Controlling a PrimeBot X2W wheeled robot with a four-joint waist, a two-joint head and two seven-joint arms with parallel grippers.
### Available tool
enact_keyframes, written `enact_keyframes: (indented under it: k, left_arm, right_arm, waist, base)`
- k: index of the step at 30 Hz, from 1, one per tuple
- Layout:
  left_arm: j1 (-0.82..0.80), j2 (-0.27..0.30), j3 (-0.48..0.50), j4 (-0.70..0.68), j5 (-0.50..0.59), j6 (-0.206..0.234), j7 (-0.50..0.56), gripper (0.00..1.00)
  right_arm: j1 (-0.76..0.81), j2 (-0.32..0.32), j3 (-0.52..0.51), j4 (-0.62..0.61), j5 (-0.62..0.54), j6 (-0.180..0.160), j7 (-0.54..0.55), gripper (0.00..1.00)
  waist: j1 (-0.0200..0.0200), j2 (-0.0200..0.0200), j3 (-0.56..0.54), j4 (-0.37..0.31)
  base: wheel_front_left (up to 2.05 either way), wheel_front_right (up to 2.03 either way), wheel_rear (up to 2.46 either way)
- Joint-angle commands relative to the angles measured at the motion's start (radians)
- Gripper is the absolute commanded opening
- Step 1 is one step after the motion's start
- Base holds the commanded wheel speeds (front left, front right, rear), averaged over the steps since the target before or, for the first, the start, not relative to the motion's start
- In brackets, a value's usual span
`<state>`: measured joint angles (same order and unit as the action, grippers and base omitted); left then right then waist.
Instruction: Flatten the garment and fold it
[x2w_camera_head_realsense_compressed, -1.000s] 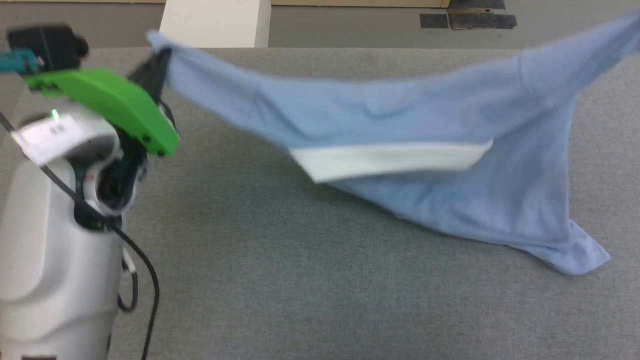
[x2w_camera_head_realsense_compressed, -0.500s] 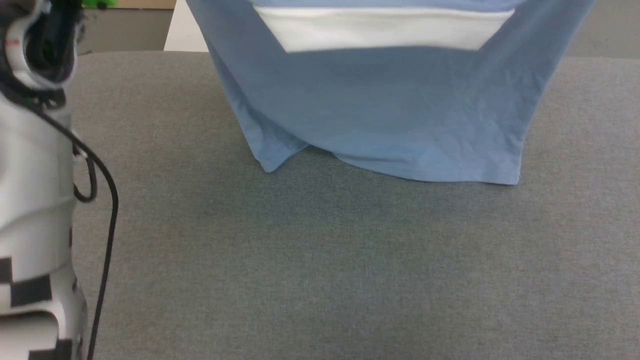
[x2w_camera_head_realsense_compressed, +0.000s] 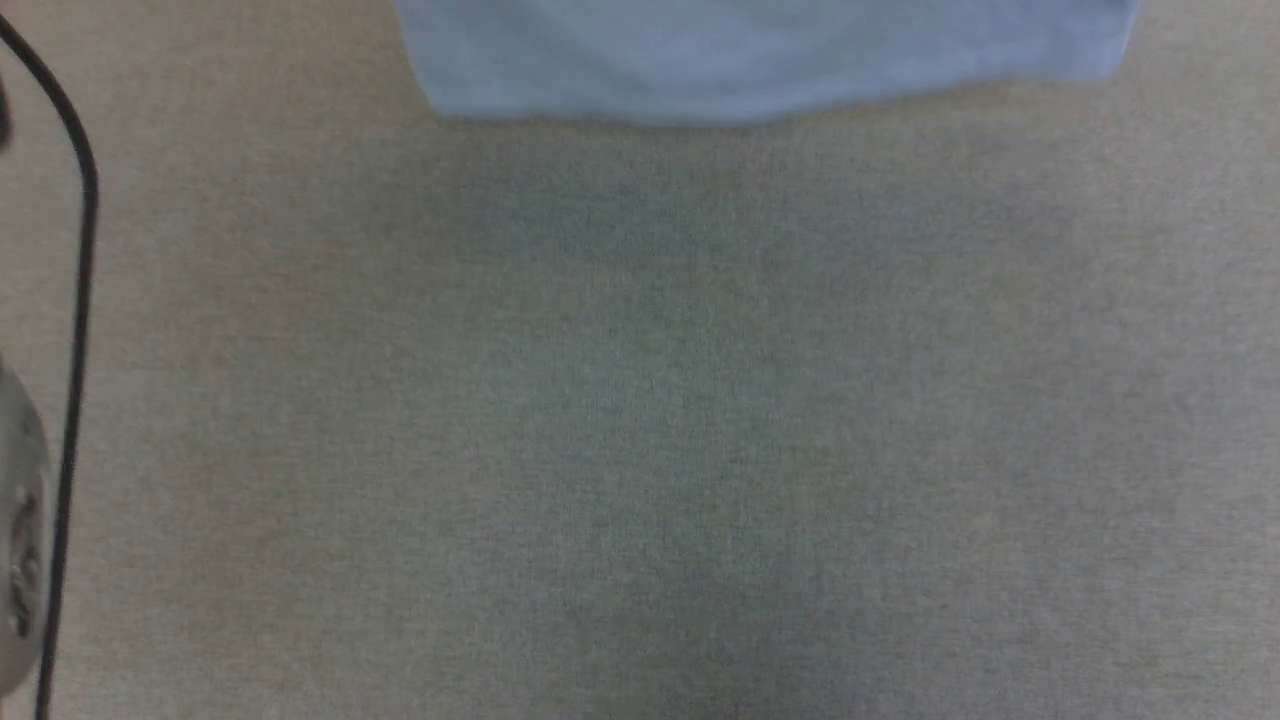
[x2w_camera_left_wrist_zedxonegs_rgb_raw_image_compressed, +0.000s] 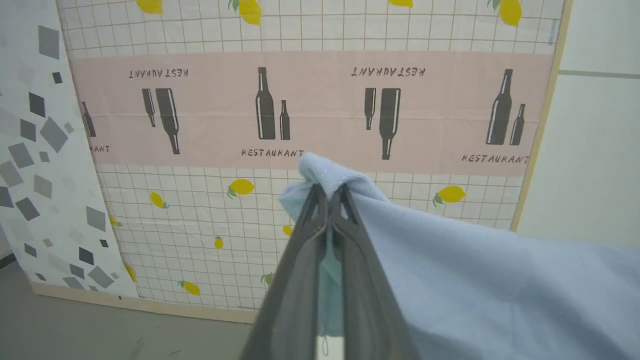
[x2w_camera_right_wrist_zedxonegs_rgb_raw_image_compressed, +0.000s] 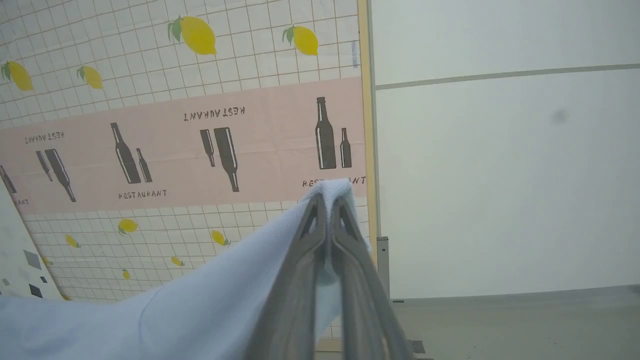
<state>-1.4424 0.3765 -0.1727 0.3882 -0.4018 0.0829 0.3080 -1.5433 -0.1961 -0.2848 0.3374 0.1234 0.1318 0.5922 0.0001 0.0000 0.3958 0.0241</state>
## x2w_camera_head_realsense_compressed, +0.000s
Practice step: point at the light blue white garment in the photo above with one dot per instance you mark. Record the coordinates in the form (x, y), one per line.
(750, 50)

